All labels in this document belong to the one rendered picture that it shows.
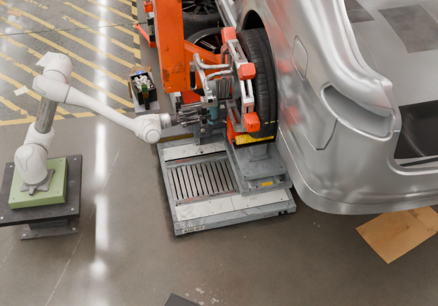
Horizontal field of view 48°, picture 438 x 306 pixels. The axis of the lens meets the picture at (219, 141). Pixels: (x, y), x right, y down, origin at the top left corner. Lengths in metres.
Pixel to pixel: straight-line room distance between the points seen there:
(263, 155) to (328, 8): 1.56
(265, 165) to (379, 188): 1.29
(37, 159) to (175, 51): 1.09
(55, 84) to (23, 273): 1.27
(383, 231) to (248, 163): 1.00
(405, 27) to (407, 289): 1.61
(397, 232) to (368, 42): 1.26
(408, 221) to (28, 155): 2.48
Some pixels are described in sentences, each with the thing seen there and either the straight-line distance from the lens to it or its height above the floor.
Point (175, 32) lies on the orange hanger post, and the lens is 3.22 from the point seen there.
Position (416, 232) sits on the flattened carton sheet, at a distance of 3.59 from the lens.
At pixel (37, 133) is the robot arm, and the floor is 0.64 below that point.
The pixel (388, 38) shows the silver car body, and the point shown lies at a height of 1.04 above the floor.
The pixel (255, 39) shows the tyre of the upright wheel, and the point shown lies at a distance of 2.87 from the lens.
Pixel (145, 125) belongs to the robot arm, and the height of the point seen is 0.96.
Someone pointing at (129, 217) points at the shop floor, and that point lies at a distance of 3.47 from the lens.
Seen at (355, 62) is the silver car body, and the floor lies 1.65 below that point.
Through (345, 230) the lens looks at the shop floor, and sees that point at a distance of 3.47.
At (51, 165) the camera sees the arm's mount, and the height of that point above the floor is 0.36.
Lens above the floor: 2.80
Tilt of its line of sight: 46 degrees down
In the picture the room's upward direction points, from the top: straight up
